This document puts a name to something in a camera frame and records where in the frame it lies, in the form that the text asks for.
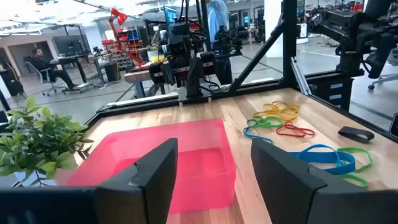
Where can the monitor with blue screen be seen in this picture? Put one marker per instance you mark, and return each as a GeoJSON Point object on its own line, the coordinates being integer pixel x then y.
{"type": "Point", "coordinates": [170, 15]}

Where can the silver metal bracket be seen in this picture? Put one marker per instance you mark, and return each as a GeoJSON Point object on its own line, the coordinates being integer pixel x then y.
{"type": "Point", "coordinates": [300, 76]}

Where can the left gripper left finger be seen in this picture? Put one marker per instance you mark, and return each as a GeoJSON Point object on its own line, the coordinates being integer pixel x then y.
{"type": "Point", "coordinates": [146, 186]}

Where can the office chair base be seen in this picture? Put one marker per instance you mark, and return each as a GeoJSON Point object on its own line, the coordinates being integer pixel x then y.
{"type": "Point", "coordinates": [382, 79]}

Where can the small black block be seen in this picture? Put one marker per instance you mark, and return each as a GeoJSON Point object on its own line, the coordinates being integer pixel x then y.
{"type": "Point", "coordinates": [342, 130]}

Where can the parts shelf with red bins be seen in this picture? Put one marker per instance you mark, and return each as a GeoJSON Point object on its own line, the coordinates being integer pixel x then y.
{"type": "Point", "coordinates": [124, 46]}

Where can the black computer monitor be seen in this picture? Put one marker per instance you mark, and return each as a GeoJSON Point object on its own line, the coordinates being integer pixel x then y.
{"type": "Point", "coordinates": [66, 45]}

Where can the red rubber band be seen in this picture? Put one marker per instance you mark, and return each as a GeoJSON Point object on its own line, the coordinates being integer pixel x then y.
{"type": "Point", "coordinates": [298, 135]}

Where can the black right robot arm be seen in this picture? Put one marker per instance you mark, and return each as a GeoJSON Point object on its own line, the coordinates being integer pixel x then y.
{"type": "Point", "coordinates": [180, 46]}

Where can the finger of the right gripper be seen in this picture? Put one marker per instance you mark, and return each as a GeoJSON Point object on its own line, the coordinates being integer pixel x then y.
{"type": "Point", "coordinates": [168, 74]}
{"type": "Point", "coordinates": [195, 77]}

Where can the black aluminium table frame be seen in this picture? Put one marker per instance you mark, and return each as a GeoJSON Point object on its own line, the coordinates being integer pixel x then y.
{"type": "Point", "coordinates": [289, 46]}

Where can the black office desk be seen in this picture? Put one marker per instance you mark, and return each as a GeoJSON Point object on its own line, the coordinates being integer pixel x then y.
{"type": "Point", "coordinates": [74, 59]}

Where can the grey office chair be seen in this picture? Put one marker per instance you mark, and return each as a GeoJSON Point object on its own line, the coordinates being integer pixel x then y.
{"type": "Point", "coordinates": [37, 73]}

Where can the neighbour station robot arm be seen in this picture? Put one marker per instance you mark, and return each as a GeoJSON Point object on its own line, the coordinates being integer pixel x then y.
{"type": "Point", "coordinates": [230, 37]}
{"type": "Point", "coordinates": [357, 31]}

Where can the wooden workbench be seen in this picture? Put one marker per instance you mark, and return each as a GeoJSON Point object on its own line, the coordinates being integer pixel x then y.
{"type": "Point", "coordinates": [136, 76]}

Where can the red desk lamp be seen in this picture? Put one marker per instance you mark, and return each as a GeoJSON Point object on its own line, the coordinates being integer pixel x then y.
{"type": "Point", "coordinates": [119, 17]}

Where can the thin blue rubber band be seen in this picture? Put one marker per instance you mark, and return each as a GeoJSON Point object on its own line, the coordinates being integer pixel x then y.
{"type": "Point", "coordinates": [255, 137]}

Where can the black drawer cabinet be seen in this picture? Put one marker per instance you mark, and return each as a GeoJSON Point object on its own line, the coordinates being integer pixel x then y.
{"type": "Point", "coordinates": [332, 90]}

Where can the person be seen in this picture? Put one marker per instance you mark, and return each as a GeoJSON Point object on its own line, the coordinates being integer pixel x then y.
{"type": "Point", "coordinates": [40, 62]}
{"type": "Point", "coordinates": [217, 18]}

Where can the small green potted plant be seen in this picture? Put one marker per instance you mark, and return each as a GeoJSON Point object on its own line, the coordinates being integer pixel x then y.
{"type": "Point", "coordinates": [40, 146]}

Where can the green rubber band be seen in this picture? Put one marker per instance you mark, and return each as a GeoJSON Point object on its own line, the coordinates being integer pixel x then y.
{"type": "Point", "coordinates": [357, 180]}
{"type": "Point", "coordinates": [264, 124]}
{"type": "Point", "coordinates": [354, 149]}

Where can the pink translucent plastic bin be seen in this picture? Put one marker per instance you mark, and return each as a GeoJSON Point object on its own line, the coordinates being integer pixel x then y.
{"type": "Point", "coordinates": [199, 140]}

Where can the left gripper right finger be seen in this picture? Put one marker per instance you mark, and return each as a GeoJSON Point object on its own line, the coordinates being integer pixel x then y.
{"type": "Point", "coordinates": [286, 186]}

